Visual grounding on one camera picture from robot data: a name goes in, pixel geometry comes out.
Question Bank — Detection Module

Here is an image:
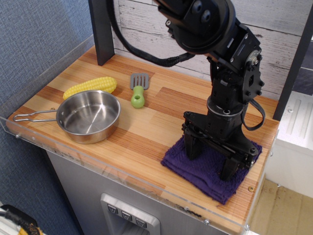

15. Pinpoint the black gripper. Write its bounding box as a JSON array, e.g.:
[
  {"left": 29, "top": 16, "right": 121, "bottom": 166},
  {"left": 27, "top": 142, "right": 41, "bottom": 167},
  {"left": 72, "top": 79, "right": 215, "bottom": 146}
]
[{"left": 182, "top": 104, "right": 257, "bottom": 181}]

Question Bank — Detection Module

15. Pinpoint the purple cloth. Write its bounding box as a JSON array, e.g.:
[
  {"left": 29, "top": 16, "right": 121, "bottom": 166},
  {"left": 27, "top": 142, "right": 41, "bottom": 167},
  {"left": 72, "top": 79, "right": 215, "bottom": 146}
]
[{"left": 161, "top": 137, "right": 249, "bottom": 205}]

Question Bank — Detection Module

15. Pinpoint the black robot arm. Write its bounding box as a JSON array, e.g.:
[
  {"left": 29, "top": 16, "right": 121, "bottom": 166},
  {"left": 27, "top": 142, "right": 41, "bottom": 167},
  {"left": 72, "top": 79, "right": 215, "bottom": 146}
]
[{"left": 157, "top": 0, "right": 265, "bottom": 181}]

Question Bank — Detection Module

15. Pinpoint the white ribbed sink unit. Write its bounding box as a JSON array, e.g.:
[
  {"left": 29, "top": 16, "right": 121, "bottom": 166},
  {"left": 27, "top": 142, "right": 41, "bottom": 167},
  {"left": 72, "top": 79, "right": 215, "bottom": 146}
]
[{"left": 265, "top": 92, "right": 313, "bottom": 197}]

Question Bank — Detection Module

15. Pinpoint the silver dispenser button panel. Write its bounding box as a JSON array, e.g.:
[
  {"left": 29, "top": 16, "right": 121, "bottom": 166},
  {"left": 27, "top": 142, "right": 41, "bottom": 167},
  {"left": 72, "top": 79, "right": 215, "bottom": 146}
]
[{"left": 100, "top": 193, "right": 161, "bottom": 235}]

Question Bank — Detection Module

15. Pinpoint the grey toy kitchen cabinet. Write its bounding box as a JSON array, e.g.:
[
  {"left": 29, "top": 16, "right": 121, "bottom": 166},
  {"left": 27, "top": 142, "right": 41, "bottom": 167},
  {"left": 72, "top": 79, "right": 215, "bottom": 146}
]
[{"left": 48, "top": 152, "right": 224, "bottom": 235}]

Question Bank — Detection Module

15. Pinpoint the yellow toy corn cob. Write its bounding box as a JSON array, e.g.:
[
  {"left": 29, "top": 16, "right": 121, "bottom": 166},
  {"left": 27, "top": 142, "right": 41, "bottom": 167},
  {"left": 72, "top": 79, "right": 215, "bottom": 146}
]
[{"left": 63, "top": 76, "right": 117, "bottom": 100}]

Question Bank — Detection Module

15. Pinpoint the stainless steel pan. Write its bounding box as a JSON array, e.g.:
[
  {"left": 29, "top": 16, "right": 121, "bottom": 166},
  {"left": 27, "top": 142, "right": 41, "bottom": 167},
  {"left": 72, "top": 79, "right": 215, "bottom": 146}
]
[{"left": 13, "top": 90, "right": 121, "bottom": 144}]

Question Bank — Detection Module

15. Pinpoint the yellow object bottom left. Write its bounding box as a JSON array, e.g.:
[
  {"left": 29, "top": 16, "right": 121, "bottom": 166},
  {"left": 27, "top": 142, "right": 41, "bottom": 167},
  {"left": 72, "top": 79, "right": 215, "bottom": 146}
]
[{"left": 18, "top": 224, "right": 44, "bottom": 235}]

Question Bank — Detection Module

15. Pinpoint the dark right upright post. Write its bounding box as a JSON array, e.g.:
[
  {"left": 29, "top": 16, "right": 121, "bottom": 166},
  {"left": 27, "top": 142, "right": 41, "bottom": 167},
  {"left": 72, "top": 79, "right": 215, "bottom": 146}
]
[{"left": 273, "top": 6, "right": 313, "bottom": 121}]

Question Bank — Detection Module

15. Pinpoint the dark upright post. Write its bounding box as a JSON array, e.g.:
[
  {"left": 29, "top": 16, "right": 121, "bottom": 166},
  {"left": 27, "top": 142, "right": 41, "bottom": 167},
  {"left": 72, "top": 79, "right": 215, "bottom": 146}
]
[
  {"left": 273, "top": 6, "right": 313, "bottom": 121},
  {"left": 88, "top": 0, "right": 115, "bottom": 66}
]

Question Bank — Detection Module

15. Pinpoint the grey spatula green handle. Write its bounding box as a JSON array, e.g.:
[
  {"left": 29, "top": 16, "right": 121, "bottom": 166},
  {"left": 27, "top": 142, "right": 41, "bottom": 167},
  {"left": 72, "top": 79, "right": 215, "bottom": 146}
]
[{"left": 130, "top": 73, "right": 149, "bottom": 109}]

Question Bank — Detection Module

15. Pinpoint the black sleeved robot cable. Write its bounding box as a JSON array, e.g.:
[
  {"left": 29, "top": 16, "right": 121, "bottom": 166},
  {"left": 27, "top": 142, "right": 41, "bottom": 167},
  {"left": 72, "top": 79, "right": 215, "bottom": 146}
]
[{"left": 105, "top": 0, "right": 196, "bottom": 68}]

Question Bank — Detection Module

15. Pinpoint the dark left upright post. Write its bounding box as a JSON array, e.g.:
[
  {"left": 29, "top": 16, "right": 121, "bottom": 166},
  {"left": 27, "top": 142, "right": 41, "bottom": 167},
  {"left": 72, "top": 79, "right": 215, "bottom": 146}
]
[{"left": 88, "top": 0, "right": 115, "bottom": 66}]

